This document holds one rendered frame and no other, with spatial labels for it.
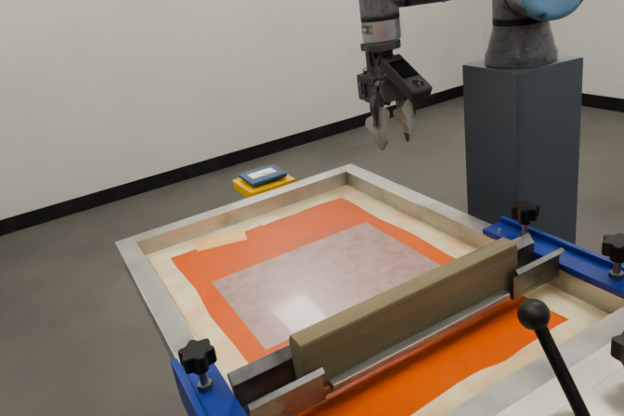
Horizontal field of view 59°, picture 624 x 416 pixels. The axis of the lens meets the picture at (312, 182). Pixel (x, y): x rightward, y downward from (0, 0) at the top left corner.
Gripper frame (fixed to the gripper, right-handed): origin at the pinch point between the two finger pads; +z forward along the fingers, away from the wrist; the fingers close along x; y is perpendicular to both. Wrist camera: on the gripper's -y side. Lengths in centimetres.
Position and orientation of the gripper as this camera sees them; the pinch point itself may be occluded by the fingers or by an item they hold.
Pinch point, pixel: (396, 140)
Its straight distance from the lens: 115.8
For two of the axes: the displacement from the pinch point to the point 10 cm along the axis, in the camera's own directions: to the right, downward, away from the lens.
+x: -8.6, 2.9, -4.1
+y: -4.8, -2.6, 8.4
